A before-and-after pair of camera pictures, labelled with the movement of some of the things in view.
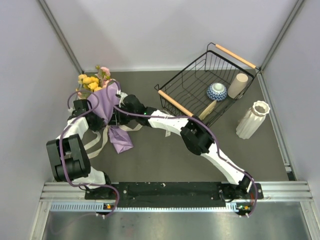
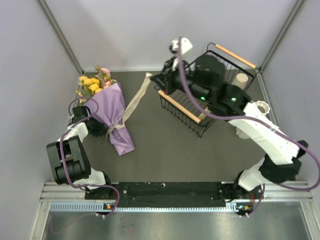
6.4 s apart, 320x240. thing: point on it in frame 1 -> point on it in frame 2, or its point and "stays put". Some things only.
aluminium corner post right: x=281 y=33 stays put
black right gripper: x=116 y=118 -> x=171 y=69
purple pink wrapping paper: x=104 y=100 stays put
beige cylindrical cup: x=237 y=85 stays put
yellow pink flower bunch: x=89 y=84 stays put
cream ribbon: x=126 y=127 -> x=130 y=106
